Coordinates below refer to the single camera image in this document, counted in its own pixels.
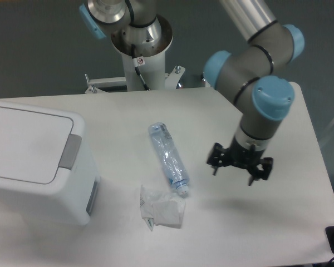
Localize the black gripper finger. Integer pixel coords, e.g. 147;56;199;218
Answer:
247;157;273;186
207;142;230;176

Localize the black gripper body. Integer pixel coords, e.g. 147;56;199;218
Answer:
226;137;264;169

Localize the grey trash can push button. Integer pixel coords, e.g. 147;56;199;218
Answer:
58;134;82;170

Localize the white plastic trash can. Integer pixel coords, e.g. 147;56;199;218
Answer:
0;100;100;225

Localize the white trash can lid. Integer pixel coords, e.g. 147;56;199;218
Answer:
0;107;73;184

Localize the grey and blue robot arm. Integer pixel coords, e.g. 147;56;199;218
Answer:
79;1;304;182

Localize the crushed clear plastic bottle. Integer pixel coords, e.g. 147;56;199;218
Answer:
148;122;189;197

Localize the crumpled white plastic wrapper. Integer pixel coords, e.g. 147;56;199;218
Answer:
140;185;186;231

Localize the white metal base frame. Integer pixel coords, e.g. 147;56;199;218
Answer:
85;65;211;94

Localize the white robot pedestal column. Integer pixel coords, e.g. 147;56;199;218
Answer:
111;14;173;91

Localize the black cable on pedestal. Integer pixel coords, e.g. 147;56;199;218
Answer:
130;43;151;91

